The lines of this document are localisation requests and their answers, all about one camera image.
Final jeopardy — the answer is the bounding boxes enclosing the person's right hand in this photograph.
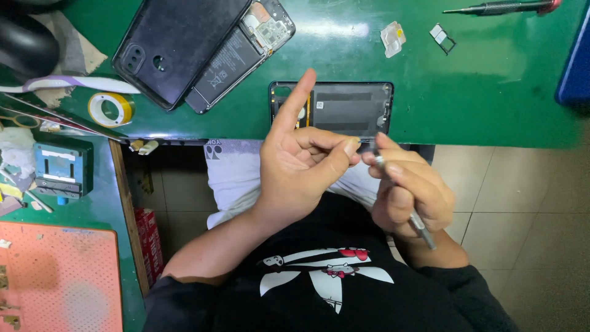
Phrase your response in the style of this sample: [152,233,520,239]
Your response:
[361,132,457,239]

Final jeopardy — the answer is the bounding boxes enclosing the grey cloth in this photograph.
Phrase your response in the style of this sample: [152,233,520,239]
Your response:
[30,11,109,108]

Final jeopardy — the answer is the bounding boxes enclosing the opened phone with battery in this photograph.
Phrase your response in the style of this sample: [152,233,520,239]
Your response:
[184,0,297,114]

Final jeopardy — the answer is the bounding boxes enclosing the black rounded object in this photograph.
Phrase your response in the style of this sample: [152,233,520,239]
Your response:
[0,13,61,80]

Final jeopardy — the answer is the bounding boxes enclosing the black red-capped screwdriver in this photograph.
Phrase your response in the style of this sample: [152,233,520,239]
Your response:
[442,0,563,17]

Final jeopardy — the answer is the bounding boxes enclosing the black phone back cover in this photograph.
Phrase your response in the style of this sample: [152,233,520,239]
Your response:
[112,0,253,112]

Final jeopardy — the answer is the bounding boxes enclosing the clear plastic piece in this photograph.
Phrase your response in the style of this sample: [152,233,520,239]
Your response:
[380,21,407,59]

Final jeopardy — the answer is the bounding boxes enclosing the person's left hand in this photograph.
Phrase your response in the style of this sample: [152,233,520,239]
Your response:
[255,69,362,225]

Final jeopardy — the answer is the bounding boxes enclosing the yellow tape roll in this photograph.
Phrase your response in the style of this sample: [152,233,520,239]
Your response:
[87,92,137,129]

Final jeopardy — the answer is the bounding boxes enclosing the silver precision screwdriver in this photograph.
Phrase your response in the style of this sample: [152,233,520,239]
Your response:
[372,147,438,251]

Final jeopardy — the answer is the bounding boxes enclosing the white purple strip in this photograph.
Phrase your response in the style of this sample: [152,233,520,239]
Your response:
[0,75,142,96]

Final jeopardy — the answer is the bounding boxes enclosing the blue box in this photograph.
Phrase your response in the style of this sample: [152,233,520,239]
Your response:
[555,4,590,108]

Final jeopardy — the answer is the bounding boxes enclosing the dark glass phone screen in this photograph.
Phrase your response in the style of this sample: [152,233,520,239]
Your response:
[0,92,131,143]

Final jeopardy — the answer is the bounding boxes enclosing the white crumpled tissue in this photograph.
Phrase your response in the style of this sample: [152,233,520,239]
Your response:
[0,127,37,178]

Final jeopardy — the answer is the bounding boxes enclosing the blue phone repair fixture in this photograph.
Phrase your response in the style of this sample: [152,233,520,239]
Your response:
[33,140,94,205]

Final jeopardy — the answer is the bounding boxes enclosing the white printed cloth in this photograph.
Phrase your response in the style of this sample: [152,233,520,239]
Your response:
[204,138,385,230]

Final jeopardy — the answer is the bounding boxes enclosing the pink perforated work mat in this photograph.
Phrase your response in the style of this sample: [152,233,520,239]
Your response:
[0,221,124,332]

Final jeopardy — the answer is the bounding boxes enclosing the red box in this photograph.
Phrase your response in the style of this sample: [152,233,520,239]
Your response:
[133,207,165,283]

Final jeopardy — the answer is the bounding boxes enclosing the grey phone back cover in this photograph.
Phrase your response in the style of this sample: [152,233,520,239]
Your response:
[269,81,395,142]

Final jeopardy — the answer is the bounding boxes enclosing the sim card tray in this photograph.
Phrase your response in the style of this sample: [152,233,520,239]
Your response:
[429,23,457,56]

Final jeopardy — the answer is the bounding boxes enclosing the yellow handled scissors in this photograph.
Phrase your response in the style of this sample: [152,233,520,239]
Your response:
[0,113,43,130]

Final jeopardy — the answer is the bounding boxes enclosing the black printed sweatshirt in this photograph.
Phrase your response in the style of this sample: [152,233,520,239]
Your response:
[142,191,519,332]

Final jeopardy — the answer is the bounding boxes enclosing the white thin stick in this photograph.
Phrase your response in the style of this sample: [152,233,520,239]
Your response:
[24,189,55,214]

